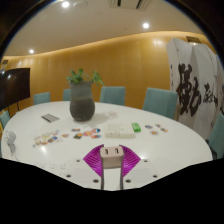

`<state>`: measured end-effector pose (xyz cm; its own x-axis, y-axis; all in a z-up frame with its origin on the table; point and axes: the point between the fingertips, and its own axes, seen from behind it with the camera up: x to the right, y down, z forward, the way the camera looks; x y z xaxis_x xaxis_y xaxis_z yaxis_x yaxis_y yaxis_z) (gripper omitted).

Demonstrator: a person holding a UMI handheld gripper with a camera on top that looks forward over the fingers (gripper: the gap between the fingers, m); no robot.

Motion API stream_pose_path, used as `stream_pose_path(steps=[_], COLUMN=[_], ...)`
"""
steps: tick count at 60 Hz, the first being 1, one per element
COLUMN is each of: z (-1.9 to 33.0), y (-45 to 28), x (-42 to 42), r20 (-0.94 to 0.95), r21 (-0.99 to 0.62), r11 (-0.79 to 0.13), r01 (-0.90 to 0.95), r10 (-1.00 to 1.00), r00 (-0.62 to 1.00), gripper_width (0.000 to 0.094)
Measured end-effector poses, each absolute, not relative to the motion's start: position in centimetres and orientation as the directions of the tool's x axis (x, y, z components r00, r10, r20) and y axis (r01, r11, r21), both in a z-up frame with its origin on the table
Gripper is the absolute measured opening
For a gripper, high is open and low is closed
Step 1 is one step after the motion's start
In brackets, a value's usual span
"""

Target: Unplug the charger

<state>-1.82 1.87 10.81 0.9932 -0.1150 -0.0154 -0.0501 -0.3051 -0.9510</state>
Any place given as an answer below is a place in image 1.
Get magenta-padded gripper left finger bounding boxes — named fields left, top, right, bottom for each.
left=64, top=144, right=105, bottom=191

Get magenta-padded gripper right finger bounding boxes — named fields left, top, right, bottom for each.
left=119, top=144, right=160, bottom=191

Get small pale pink charger block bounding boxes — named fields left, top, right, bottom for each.
left=99, top=145, right=125, bottom=171

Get colourful round stickers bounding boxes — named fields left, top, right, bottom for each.
left=61, top=127, right=103, bottom=140

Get flat white box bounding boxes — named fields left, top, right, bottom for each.
left=104, top=123, right=136, bottom=139

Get small green packet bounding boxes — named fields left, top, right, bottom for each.
left=131, top=122, right=142, bottom=133

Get small scattered stickers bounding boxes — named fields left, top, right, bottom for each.
left=144, top=123, right=169, bottom=136

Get white power strip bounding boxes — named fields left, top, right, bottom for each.
left=31, top=159, right=73, bottom=176

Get grey ribbed pot with plant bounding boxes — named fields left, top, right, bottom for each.
left=66, top=68, right=104, bottom=123

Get dark table socket cover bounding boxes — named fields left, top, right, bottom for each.
left=40, top=113, right=61, bottom=123

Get group of teal chairs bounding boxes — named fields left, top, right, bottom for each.
left=0, top=85, right=224, bottom=160

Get white folding screen with calligraphy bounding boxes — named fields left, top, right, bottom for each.
left=165, top=37, right=224, bottom=141

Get group of round ceiling lights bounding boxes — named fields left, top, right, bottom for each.
left=28, top=0, right=150, bottom=55

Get ceiling air vent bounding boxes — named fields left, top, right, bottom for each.
left=108, top=0, right=154, bottom=11

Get black wall television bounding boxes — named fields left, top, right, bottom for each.
left=0, top=67, right=31, bottom=113

